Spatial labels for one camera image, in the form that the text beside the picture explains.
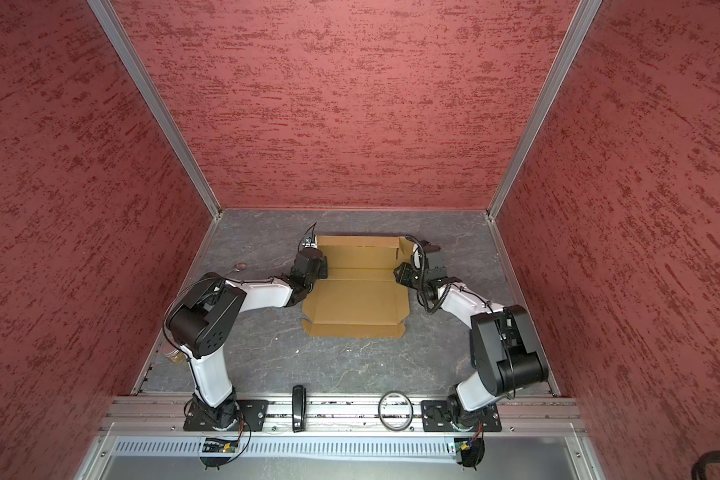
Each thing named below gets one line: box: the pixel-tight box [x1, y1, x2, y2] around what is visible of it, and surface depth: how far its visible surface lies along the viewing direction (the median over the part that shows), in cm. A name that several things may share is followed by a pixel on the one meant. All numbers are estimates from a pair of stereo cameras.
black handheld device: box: [292, 384, 307, 433], surface depth 73 cm
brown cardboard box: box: [301, 235, 414, 338], surface depth 93 cm
